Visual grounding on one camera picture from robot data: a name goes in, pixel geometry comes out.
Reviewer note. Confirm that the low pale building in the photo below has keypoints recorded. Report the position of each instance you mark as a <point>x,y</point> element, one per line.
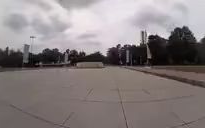
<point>90,64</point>

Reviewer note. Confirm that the grey paved slab plaza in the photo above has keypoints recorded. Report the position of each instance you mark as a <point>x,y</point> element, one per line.
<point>90,100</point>

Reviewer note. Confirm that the tall pale banner flag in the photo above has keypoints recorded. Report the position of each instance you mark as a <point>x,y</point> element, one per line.
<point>149,52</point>

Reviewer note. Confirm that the dark raised kerb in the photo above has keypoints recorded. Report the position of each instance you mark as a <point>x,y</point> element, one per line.
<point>176,78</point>

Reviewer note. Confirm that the row of trees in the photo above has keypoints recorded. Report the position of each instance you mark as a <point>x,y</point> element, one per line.
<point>183,46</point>

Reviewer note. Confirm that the grey paved side strip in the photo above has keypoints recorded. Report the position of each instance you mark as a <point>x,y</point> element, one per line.
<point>193,75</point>

